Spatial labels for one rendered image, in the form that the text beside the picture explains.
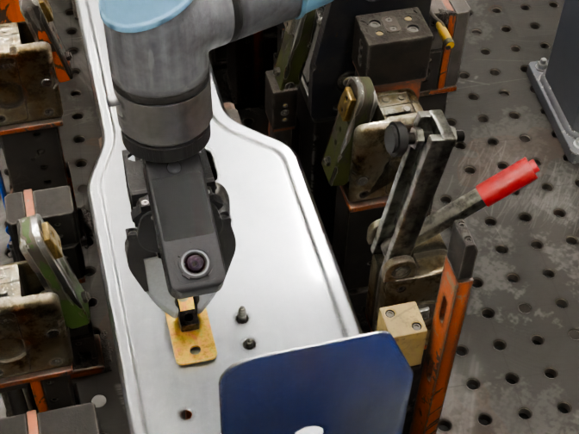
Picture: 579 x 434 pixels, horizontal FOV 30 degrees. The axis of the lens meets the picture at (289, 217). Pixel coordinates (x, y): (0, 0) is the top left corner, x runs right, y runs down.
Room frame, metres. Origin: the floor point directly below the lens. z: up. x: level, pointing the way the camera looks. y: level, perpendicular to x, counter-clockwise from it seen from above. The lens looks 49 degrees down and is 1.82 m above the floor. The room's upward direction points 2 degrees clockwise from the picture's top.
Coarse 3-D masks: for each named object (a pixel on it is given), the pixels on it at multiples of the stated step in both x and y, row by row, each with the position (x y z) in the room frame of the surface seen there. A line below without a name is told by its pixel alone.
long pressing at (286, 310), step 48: (96, 0) 1.06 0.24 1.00; (96, 48) 0.97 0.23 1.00; (96, 96) 0.89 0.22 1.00; (240, 144) 0.82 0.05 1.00; (96, 192) 0.75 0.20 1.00; (240, 192) 0.75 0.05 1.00; (288, 192) 0.75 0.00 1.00; (96, 240) 0.68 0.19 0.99; (240, 240) 0.69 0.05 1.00; (288, 240) 0.69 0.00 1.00; (240, 288) 0.63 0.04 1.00; (288, 288) 0.63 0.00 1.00; (336, 288) 0.63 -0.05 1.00; (144, 336) 0.57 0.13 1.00; (240, 336) 0.57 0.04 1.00; (288, 336) 0.57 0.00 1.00; (336, 336) 0.57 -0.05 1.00; (144, 384) 0.52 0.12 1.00; (192, 384) 0.52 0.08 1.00; (144, 432) 0.47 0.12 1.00; (192, 432) 0.47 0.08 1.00
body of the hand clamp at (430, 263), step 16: (432, 240) 0.65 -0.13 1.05; (416, 256) 0.63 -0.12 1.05; (432, 256) 0.63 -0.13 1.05; (416, 272) 0.61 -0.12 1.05; (432, 272) 0.61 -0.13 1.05; (368, 288) 0.65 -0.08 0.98; (384, 288) 0.61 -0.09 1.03; (400, 288) 0.61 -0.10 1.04; (416, 288) 0.61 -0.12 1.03; (432, 288) 0.61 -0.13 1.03; (368, 304) 0.64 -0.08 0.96; (384, 304) 0.61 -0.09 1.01; (432, 304) 0.62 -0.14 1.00; (368, 320) 0.64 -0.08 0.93; (432, 320) 0.61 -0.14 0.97; (416, 384) 0.62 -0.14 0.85
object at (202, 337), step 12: (192, 300) 0.60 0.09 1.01; (180, 312) 0.58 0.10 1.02; (192, 312) 0.58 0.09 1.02; (204, 312) 0.59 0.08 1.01; (168, 324) 0.58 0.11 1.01; (180, 324) 0.57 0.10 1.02; (192, 324) 0.57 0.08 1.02; (204, 324) 0.58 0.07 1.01; (180, 336) 0.56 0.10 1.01; (192, 336) 0.56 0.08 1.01; (204, 336) 0.57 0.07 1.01; (180, 348) 0.55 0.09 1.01; (204, 348) 0.55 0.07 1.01; (180, 360) 0.54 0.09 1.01; (192, 360) 0.54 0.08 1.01; (204, 360) 0.54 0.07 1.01
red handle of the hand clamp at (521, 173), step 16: (496, 176) 0.66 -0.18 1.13; (512, 176) 0.65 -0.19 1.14; (528, 176) 0.65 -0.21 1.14; (480, 192) 0.65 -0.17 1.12; (496, 192) 0.64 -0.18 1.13; (512, 192) 0.65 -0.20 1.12; (448, 208) 0.65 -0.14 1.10; (464, 208) 0.64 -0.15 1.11; (480, 208) 0.64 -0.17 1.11; (432, 224) 0.64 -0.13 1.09; (448, 224) 0.63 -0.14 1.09; (384, 240) 0.64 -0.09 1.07; (384, 256) 0.62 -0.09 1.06
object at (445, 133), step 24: (432, 120) 0.64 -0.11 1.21; (384, 144) 0.63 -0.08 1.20; (408, 144) 0.63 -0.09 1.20; (432, 144) 0.62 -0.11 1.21; (408, 168) 0.64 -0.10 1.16; (432, 168) 0.62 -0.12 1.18; (408, 192) 0.62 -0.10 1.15; (432, 192) 0.62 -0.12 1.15; (384, 216) 0.64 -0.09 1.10; (408, 216) 0.61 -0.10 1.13; (408, 240) 0.61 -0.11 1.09
